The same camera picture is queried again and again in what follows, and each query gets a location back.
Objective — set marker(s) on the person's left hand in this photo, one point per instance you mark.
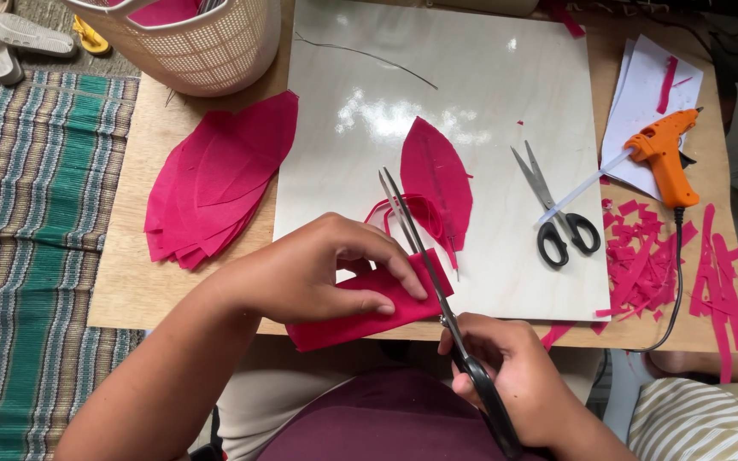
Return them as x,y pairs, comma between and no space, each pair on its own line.
298,269

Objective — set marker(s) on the person's right hand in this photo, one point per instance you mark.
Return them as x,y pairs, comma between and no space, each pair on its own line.
529,378

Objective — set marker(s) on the pink crepe paper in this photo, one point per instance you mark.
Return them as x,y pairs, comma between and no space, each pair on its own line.
356,323

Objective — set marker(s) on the pile of pink paper petals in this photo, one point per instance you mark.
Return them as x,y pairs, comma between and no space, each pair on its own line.
215,185

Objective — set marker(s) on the curled pink paper strip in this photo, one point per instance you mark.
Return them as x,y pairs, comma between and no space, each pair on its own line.
430,214

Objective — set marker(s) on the person's maroon shirt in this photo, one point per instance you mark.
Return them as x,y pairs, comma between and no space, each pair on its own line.
388,416

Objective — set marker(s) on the heap of pink paper scraps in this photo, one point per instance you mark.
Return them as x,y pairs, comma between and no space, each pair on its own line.
644,256

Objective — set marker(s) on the striped beige cloth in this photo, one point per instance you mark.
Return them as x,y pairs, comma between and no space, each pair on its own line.
696,422

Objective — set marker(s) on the clear glue stick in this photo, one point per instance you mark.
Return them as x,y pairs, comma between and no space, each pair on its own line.
583,185

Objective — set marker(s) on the white plastic basket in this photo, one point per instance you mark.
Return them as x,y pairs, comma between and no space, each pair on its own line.
209,51

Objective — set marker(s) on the orange glue gun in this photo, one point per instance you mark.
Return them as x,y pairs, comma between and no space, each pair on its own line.
667,166

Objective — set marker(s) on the glossy white board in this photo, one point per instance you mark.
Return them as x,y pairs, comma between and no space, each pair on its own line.
471,77

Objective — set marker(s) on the striped green woven mat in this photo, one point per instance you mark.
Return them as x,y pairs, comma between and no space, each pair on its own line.
29,256

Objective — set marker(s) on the pink paper bundle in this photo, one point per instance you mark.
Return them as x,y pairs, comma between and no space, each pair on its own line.
164,11

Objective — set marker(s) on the white paper sheets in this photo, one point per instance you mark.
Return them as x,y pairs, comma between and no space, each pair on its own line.
638,96

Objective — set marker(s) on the yellow sandal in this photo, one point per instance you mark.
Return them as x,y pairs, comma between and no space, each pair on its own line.
92,37

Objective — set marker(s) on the long pink paper strip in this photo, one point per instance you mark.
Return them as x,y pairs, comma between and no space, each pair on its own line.
667,83

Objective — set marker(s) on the pink paper scrap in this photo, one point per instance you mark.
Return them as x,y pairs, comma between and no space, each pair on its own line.
566,18

